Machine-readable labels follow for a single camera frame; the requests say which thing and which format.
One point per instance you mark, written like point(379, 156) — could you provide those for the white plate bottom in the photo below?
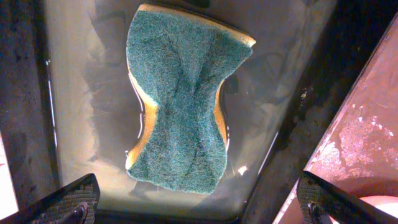
point(387, 204)

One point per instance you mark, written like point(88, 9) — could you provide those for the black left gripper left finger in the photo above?
point(76, 202)

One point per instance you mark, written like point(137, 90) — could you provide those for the small dark green tray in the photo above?
point(68, 108)

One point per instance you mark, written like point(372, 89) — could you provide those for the green yellow sponge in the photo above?
point(177, 63)

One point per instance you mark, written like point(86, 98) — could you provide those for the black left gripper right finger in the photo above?
point(323, 202)

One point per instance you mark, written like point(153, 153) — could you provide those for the large dark brown tray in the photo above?
point(358, 152)

